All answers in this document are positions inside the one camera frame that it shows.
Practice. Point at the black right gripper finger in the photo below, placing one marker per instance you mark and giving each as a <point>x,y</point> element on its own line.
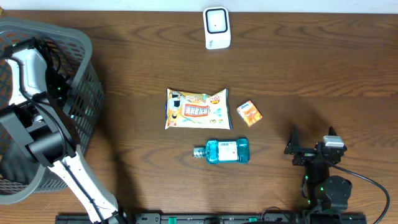
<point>331,131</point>
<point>293,145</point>

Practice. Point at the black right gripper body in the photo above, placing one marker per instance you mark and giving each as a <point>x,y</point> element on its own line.
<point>306,156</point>

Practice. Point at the orange tissue pack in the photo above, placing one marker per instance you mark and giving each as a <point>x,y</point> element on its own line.
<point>249,113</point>

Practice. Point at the blue mouthwash bottle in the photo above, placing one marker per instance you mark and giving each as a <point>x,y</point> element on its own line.
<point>225,151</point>

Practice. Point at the orange snack bag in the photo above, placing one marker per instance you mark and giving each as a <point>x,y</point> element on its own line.
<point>197,110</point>

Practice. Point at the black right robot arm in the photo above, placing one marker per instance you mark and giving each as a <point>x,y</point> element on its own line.
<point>327,194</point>

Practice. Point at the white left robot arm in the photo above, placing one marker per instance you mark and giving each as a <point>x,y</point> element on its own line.
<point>35,120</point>

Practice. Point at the white barcode scanner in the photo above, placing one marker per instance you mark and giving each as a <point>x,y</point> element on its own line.
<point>217,28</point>

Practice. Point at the grey plastic basket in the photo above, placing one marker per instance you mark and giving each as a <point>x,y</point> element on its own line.
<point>85,100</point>

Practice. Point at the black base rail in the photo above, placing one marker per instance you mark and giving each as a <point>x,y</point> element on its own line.
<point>273,217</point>

